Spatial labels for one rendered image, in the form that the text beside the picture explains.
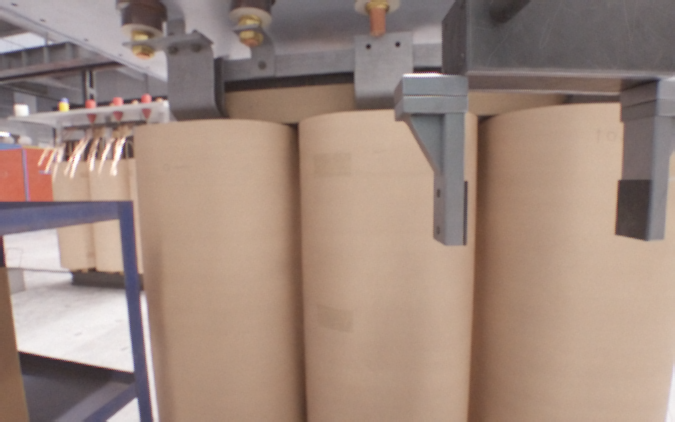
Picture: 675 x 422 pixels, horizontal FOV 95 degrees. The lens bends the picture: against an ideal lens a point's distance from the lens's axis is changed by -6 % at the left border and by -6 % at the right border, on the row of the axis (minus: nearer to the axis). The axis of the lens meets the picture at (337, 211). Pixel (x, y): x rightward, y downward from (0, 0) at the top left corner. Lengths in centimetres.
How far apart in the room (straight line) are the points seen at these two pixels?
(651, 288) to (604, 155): 27
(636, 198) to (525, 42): 13
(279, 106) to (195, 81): 20
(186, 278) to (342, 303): 37
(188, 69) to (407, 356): 80
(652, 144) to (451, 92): 14
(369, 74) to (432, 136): 53
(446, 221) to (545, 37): 12
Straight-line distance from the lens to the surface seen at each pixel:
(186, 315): 87
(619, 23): 26
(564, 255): 76
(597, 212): 77
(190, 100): 86
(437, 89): 21
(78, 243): 362
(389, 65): 74
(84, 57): 1281
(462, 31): 23
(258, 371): 88
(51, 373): 104
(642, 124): 29
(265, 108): 88
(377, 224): 67
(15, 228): 63
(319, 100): 84
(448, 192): 21
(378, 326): 73
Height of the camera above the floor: 94
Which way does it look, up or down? 5 degrees down
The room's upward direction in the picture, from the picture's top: 1 degrees counter-clockwise
